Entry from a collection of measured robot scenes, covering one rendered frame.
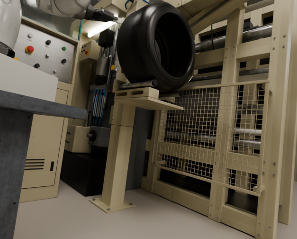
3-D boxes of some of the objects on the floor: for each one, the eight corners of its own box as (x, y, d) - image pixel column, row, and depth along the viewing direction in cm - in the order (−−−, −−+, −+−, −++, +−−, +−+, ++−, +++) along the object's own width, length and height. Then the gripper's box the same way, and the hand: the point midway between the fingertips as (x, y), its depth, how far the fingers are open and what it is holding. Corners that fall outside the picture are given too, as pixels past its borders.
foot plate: (88, 200, 153) (88, 197, 153) (115, 195, 171) (116, 193, 171) (106, 213, 133) (107, 210, 134) (135, 206, 152) (136, 203, 152)
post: (100, 202, 152) (139, -89, 169) (113, 199, 162) (150, -76, 178) (109, 208, 143) (150, -100, 160) (123, 205, 152) (160, -86, 169)
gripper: (88, -3, 92) (127, 10, 109) (76, 7, 101) (114, 18, 118) (90, 13, 93) (128, 24, 109) (78, 22, 102) (115, 31, 119)
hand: (116, 19), depth 111 cm, fingers closed
